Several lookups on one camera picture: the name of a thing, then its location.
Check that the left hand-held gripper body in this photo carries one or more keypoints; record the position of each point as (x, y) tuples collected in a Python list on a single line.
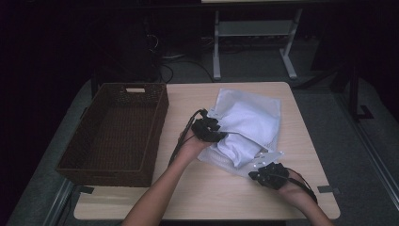
[(207, 130)]

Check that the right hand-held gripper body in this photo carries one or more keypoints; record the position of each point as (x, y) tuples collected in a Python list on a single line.
[(274, 175)]

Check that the white garment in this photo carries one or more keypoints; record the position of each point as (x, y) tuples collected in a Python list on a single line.
[(238, 150)]

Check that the white mesh laundry bag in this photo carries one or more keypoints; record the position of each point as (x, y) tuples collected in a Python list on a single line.
[(232, 97)]

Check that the brown woven basket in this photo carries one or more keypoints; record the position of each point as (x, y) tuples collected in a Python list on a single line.
[(125, 132)]

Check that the person's left hand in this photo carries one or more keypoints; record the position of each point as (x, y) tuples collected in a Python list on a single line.
[(191, 146)]

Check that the person's right hand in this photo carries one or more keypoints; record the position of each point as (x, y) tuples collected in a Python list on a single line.
[(296, 193)]

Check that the dark grey tape piece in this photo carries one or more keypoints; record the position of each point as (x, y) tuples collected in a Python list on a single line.
[(86, 189), (326, 189)]

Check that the desk with white metal legs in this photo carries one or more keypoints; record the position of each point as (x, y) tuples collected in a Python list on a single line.
[(216, 62)]

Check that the black metal stand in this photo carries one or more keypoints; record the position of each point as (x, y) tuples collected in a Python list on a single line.
[(354, 94)]

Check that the metal floor rail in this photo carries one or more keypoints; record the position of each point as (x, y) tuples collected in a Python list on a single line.
[(376, 157), (59, 201)]

